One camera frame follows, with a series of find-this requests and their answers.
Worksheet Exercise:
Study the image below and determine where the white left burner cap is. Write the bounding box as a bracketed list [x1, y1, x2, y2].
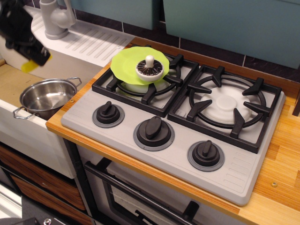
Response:
[121, 79, 175, 96]

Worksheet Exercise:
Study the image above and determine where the white right burner cap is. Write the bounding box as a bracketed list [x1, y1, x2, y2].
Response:
[201, 86, 252, 124]

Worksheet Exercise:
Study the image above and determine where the white burner cap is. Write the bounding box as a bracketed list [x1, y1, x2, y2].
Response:
[121, 79, 175, 96]
[201, 86, 252, 124]

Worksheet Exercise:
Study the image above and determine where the yellow toy fry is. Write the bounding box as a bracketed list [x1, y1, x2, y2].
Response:
[21, 60, 39, 73]

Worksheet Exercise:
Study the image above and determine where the stainless steel pot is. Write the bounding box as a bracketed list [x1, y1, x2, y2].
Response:
[13, 77, 82, 120]

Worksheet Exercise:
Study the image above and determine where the black burner grate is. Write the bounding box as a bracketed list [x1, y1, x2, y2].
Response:
[168, 66, 285, 153]
[92, 45, 199, 117]

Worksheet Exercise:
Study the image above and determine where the black right stove knob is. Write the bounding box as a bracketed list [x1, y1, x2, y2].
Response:
[187, 140, 225, 172]

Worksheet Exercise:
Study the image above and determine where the black right burner grate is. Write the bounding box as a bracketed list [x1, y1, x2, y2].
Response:
[168, 66, 285, 153]

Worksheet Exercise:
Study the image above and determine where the wooden drawer front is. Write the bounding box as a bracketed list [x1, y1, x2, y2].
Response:
[0, 143, 86, 211]

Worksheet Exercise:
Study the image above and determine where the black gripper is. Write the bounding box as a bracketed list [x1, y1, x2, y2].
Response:
[0, 0, 51, 66]

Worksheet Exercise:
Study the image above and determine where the lime green plastic plate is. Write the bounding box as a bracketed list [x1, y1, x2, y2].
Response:
[111, 46, 170, 85]

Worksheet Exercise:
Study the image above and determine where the black left burner grate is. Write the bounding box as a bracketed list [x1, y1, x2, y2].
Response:
[92, 45, 199, 117]

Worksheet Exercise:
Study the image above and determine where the grey toy stove top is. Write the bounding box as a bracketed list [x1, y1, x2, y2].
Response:
[60, 44, 286, 207]

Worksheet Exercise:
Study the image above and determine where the black middle stove knob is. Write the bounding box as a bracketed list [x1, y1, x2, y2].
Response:
[133, 116, 175, 151]

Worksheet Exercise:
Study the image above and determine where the grey toy faucet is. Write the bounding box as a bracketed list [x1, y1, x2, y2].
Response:
[39, 0, 76, 40]

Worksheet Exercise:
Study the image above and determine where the toy oven door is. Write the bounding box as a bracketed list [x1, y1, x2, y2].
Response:
[78, 146, 232, 225]

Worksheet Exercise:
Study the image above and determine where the white brown toy mushroom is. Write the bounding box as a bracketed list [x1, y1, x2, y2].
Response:
[135, 55, 165, 82]

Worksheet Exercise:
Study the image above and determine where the white toy sink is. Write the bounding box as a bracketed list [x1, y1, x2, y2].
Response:
[0, 6, 134, 179]

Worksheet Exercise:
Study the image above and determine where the black stove knob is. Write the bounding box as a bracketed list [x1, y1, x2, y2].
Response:
[92, 101, 125, 128]
[133, 116, 175, 151]
[187, 140, 225, 172]

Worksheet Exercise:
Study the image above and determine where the black left stove knob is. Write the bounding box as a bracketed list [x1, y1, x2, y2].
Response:
[92, 101, 125, 128]

